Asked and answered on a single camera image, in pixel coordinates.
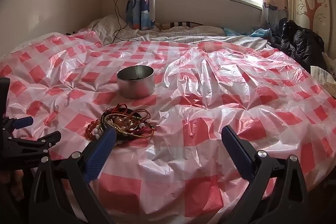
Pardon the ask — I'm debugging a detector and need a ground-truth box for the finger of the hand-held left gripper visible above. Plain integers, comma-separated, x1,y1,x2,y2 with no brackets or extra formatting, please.
5,131,62,156
3,116,34,135

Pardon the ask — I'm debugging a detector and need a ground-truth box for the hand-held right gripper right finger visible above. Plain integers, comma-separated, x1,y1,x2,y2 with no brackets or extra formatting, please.
221,125,309,224

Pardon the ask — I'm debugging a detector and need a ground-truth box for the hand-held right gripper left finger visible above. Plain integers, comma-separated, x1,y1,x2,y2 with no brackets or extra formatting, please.
28,127,117,224

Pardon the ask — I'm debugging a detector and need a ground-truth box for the red bead string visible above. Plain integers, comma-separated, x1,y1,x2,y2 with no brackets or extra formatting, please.
84,103,156,147

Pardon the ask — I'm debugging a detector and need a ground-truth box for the round metal tin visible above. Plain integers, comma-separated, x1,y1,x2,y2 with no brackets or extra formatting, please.
116,66,155,99

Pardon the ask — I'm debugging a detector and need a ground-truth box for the person's left hand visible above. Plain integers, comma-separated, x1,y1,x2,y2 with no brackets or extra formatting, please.
0,169,27,202

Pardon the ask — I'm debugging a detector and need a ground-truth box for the red white checked plastic sheet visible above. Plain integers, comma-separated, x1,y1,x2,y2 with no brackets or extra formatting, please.
0,31,336,220

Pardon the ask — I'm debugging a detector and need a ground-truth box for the blue plastic bag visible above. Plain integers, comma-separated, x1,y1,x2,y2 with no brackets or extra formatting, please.
250,28,272,38

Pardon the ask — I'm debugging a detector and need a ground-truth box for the black puffer jacket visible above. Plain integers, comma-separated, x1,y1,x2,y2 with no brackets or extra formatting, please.
279,20,327,73

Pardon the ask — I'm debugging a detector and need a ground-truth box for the white grid bedsheet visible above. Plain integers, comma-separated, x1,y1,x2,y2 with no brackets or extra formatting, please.
67,14,271,51

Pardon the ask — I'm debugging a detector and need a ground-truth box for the striped pillow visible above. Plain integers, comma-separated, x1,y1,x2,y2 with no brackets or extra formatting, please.
157,21,208,30

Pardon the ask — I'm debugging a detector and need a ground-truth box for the black charging cable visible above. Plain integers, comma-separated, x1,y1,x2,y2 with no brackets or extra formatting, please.
113,0,129,42

